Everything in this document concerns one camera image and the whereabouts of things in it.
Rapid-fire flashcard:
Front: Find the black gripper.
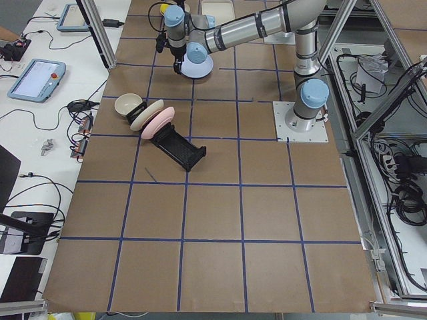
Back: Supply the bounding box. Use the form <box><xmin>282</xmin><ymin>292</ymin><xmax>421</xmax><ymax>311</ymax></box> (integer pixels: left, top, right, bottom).
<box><xmin>170</xmin><ymin>46</ymin><xmax>185</xmax><ymax>74</ymax></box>

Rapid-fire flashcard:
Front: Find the light blue plate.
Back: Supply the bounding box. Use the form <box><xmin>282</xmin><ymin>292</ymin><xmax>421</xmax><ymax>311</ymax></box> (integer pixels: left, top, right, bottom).
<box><xmin>181</xmin><ymin>50</ymin><xmax>214</xmax><ymax>79</ymax></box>

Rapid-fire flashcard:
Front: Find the cream plate in rack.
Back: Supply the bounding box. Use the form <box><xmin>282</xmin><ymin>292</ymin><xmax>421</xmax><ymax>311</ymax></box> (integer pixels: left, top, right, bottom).
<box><xmin>126</xmin><ymin>99</ymin><xmax>164</xmax><ymax>131</ymax></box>

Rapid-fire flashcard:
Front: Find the pink plate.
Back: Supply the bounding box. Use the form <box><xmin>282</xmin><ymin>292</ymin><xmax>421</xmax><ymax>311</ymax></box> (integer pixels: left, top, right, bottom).
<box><xmin>141</xmin><ymin>107</ymin><xmax>175</xmax><ymax>140</ymax></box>

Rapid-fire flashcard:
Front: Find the yellow lemon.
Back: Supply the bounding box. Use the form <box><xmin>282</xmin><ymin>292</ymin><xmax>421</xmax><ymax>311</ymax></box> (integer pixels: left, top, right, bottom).
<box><xmin>159</xmin><ymin>3</ymin><xmax>169</xmax><ymax>15</ymax></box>

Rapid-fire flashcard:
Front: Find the cream bowl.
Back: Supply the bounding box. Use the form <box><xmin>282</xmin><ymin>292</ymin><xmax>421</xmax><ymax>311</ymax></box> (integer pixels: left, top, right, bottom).
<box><xmin>114</xmin><ymin>93</ymin><xmax>143</xmax><ymax>117</ymax></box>

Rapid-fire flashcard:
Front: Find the white rectangular tray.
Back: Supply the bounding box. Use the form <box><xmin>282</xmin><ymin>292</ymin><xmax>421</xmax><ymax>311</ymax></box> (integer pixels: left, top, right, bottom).
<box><xmin>201</xmin><ymin>0</ymin><xmax>234</xmax><ymax>16</ymax></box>

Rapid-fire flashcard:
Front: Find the black dish rack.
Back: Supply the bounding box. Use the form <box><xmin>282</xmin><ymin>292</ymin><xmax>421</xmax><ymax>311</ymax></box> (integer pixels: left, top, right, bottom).
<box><xmin>140</xmin><ymin>123</ymin><xmax>206</xmax><ymax>172</ymax></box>

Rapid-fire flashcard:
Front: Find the black power adapter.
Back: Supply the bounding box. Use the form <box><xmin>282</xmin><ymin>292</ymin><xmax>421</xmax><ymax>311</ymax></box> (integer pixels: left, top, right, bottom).
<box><xmin>102</xmin><ymin>19</ymin><xmax>124</xmax><ymax>28</ymax></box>

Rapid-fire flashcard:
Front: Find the far blue teach pendant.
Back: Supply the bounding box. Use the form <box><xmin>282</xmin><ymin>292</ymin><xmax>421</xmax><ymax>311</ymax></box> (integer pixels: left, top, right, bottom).
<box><xmin>57</xmin><ymin>4</ymin><xmax>89</xmax><ymax>32</ymax></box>

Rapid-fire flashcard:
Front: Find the blue teach pendant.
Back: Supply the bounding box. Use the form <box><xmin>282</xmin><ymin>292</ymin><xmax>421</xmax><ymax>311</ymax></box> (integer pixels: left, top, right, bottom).
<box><xmin>7</xmin><ymin>59</ymin><xmax>67</xmax><ymax>103</ymax></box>
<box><xmin>57</xmin><ymin>4</ymin><xmax>89</xmax><ymax>32</ymax></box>

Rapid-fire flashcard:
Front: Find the near blue teach pendant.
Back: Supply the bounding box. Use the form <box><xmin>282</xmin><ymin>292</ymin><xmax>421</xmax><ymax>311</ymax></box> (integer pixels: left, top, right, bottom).
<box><xmin>7</xmin><ymin>59</ymin><xmax>67</xmax><ymax>103</ymax></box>

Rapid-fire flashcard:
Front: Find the crumpled white paper bag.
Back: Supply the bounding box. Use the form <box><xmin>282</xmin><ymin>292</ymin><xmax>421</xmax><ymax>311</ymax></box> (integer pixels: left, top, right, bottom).
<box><xmin>356</xmin><ymin>54</ymin><xmax>388</xmax><ymax>94</ymax></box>

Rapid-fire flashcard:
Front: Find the black monitor stand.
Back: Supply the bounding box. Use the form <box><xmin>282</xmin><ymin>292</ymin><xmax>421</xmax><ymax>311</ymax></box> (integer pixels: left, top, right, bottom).
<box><xmin>1</xmin><ymin>147</ymin><xmax>54</xmax><ymax>255</ymax></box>

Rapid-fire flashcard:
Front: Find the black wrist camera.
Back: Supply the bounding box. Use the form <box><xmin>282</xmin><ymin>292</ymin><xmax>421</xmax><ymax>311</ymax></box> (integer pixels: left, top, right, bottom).
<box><xmin>155</xmin><ymin>32</ymin><xmax>167</xmax><ymax>53</ymax></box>

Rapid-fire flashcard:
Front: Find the aluminium frame post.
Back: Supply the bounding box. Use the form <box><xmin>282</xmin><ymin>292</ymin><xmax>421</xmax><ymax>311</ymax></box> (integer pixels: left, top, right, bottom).
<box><xmin>76</xmin><ymin>0</ymin><xmax>117</xmax><ymax>70</ymax></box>

